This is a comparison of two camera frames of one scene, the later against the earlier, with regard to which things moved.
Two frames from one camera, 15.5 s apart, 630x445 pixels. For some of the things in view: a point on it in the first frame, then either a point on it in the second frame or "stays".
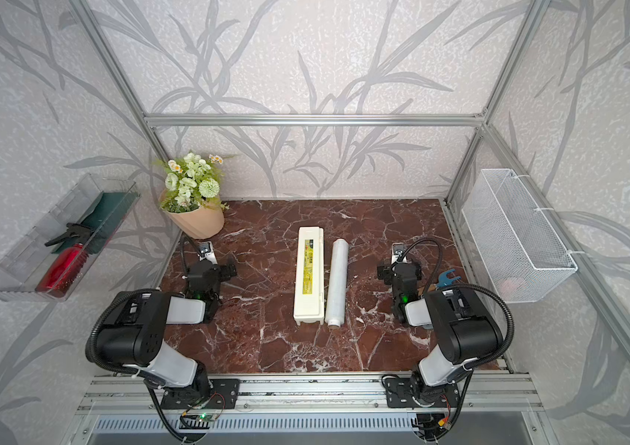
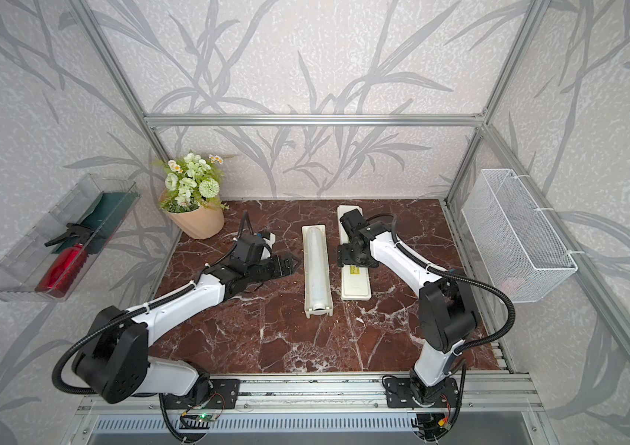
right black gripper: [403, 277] → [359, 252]
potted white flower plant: [191, 197] stays
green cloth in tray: [107, 213] stays
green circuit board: [204, 417] stays
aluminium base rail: [314, 394] stays
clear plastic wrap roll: [337, 284] → [318, 270]
